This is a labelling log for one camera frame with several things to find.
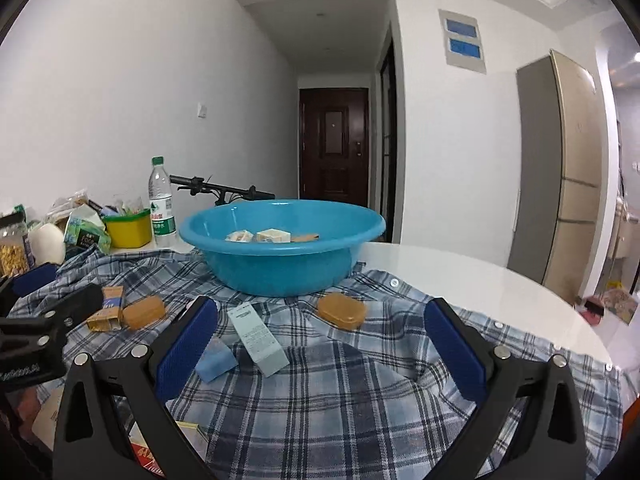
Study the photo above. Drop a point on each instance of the grey beige refrigerator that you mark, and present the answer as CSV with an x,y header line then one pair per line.
x,y
545,160

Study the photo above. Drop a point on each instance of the blue plaid shirt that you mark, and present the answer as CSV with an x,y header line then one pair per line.
x,y
350,400

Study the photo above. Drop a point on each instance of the colourful printed bag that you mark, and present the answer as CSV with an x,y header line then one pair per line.
x,y
617,305

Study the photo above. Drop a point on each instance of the brown soap box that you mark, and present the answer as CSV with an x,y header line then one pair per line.
x,y
145,312

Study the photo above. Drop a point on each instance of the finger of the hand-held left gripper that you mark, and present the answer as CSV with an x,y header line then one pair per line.
x,y
35,280
75,305

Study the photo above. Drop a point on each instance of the pale yellow box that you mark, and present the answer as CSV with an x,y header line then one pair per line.
x,y
192,435

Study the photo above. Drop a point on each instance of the white wall panel blue labels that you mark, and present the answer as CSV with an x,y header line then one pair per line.
x,y
462,40

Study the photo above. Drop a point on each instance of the green-capped water bottle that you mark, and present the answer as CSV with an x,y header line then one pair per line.
x,y
161,210

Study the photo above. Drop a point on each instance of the brown and blue carton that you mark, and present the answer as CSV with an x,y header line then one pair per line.
x,y
107,310

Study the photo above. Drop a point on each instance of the translucent orange soap box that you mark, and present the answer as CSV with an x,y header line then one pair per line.
x,y
342,310

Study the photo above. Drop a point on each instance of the sliding glass door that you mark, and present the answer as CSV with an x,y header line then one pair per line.
x,y
387,160

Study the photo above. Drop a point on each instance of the crinkled clear plastic bag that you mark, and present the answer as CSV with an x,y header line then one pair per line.
x,y
65,206

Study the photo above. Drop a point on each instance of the plain white box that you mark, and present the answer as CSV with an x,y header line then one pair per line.
x,y
47,420

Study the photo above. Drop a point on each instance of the white packet red labels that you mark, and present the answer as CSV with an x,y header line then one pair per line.
x,y
274,235
240,236

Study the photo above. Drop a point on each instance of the pale teal printed box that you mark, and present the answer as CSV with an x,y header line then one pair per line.
x,y
257,340

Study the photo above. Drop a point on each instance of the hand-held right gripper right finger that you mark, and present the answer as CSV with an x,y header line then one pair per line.
x,y
457,355

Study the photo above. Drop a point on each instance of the green tissue pack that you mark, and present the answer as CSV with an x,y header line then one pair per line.
x,y
87,235

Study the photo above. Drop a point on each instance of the jar of yellow snacks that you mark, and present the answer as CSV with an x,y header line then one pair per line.
x,y
12,255

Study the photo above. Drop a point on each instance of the blue plastic basin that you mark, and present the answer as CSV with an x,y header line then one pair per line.
x,y
280,270

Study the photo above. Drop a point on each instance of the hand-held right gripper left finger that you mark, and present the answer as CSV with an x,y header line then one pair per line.
x,y
187,350

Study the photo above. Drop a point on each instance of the white egg-shaped bottle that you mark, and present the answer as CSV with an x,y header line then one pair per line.
x,y
46,245

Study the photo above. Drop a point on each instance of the dark brown door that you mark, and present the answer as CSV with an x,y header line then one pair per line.
x,y
332,150

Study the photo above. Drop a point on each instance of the yellow plastic container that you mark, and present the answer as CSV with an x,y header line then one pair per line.
x,y
127,232

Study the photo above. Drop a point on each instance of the small clear blue box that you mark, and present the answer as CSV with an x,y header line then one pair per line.
x,y
215,362

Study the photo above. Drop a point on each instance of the red and white box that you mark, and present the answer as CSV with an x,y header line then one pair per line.
x,y
142,452

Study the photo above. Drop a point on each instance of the white light switch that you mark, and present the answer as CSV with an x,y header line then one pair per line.
x,y
201,110

